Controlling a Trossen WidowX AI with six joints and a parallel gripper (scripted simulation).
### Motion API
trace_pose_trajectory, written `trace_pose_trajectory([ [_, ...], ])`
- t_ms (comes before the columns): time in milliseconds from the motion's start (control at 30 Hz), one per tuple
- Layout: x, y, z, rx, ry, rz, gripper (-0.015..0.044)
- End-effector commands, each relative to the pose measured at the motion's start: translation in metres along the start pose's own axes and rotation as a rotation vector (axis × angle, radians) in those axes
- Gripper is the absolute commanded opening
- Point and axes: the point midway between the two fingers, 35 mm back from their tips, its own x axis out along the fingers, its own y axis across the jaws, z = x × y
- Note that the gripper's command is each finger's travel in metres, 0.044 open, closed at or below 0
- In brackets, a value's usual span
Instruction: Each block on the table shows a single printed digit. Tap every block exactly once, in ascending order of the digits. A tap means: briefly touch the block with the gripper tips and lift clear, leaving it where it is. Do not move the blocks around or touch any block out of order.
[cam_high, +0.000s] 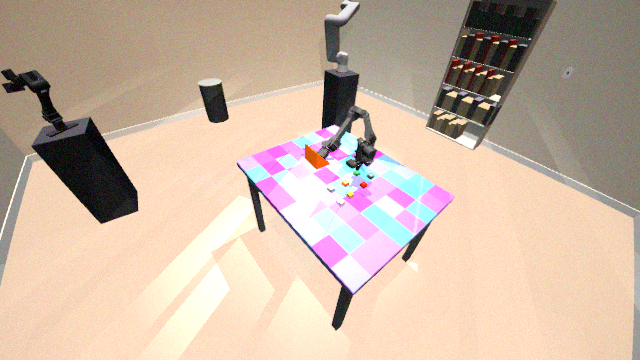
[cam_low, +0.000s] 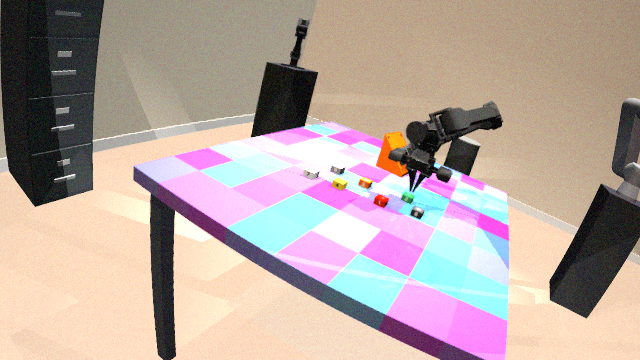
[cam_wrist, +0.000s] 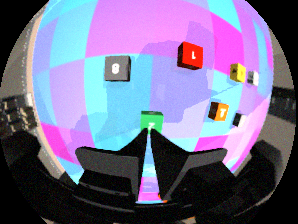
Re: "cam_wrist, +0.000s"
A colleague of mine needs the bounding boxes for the green block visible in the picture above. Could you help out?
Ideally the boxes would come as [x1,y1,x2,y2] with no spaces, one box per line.
[141,111,164,135]

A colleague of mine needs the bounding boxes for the red digit block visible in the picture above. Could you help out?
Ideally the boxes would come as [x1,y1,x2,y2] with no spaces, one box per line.
[177,41,204,71]

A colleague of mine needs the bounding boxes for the orange block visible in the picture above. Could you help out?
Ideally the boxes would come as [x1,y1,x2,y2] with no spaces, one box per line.
[208,101,229,121]

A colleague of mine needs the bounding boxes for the yellow block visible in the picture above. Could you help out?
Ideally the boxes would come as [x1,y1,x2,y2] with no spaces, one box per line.
[229,63,246,83]

